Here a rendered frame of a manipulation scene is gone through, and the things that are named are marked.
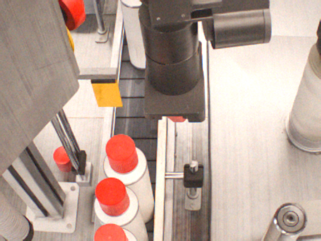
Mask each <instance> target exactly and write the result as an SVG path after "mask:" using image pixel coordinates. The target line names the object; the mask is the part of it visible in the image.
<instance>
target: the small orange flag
mask: <svg viewBox="0 0 321 241"><path fill-rule="evenodd" d="M90 81H91V84H92V89H93V91H94V96H95V99H96V101H97V105H98V107H123V105H122V101H121V95H120V91H119V88H118V82H117V79H94V80H90Z"/></svg>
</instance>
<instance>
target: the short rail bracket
mask: <svg viewBox="0 0 321 241"><path fill-rule="evenodd" d="M183 168H184V170H183V183H184V186H185V188H189V194H190V195H191V196H195V195H196V193H197V188H202V187H203V185H204V166H203V164H202V163H198V162H197V161H196V160H192V161H191V162H190V164H185V165H184V167H183Z"/></svg>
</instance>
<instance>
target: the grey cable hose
mask: <svg viewBox="0 0 321 241"><path fill-rule="evenodd" d="M0 234H1V235H2V236H3V237H4V240H6V241H31V240H32V239H33V236H34V230H33V224H32V223H31V222H30V221H29V219H28V218H27V217H26V216H24V215H22V214H21V213H20V212H19V210H17V209H16V207H15V206H13V204H12V203H11V202H10V201H9V200H8V199H7V198H6V197H5V196H4V195H3V194H2V193H1V192H0Z"/></svg>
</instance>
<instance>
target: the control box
mask: <svg viewBox="0 0 321 241"><path fill-rule="evenodd" d="M58 2H59V1H58V0H0V176H1V175H2V174H3V173H4V172H5V171H6V170H7V169H8V167H9V166H10V165H11V164H12V163H13V161H15V159H17V157H18V156H19V155H20V154H21V153H22V152H23V150H24V149H25V148H26V147H27V146H28V145H29V144H30V143H31V141H33V139H34V138H35V137H36V136H37V135H38V134H39V133H40V131H42V130H43V128H44V127H45V126H46V125H47V124H48V123H49V122H50V121H51V120H52V119H53V118H54V117H55V116H56V114H57V113H58V112H59V111H60V110H61V109H62V108H63V107H64V106H65V105H66V104H67V103H68V101H70V100H71V98H72V97H74V95H75V94H76V93H77V91H78V89H79V88H80V85H79V83H78V79H77V77H78V76H79V74H80V69H79V67H78V64H77V60H76V58H75V54H74V51H75V48H74V42H73V39H72V36H71V34H70V32H69V31H68V28H67V27H66V24H65V21H64V19H63V15H62V13H61V9H60V5H59V3H58Z"/></svg>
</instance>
